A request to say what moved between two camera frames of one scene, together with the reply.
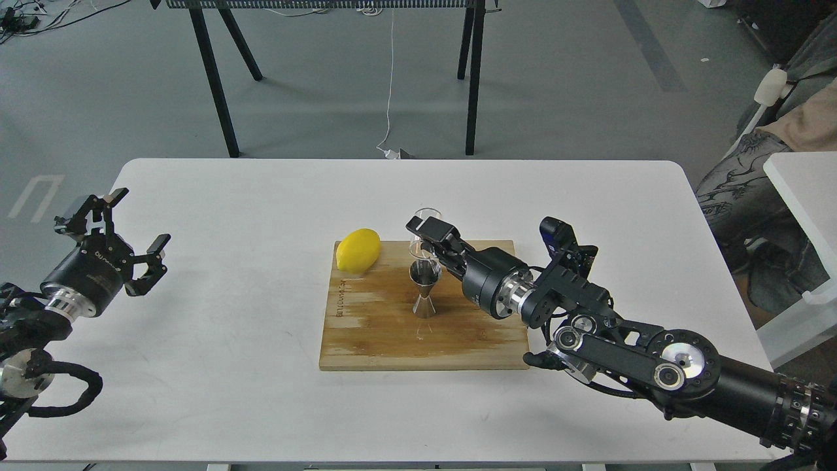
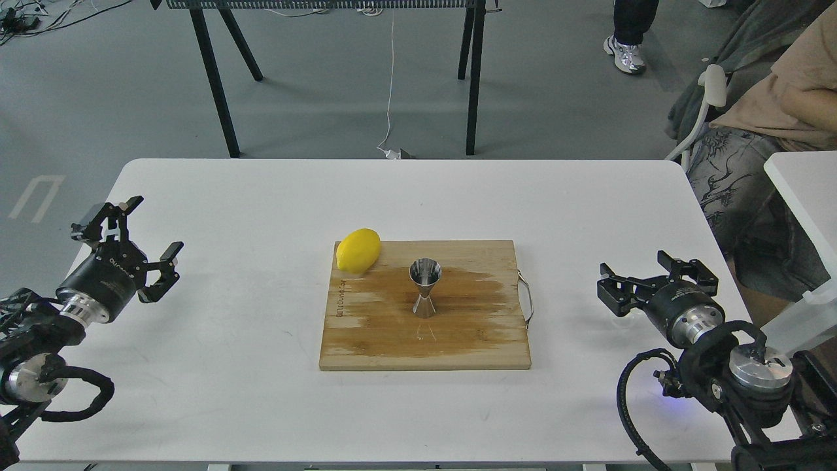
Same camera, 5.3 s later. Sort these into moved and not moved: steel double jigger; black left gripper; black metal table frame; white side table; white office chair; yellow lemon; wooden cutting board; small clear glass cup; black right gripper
Moved: white office chair; black right gripper; small clear glass cup; black left gripper
Not moved: wooden cutting board; black metal table frame; white side table; steel double jigger; yellow lemon
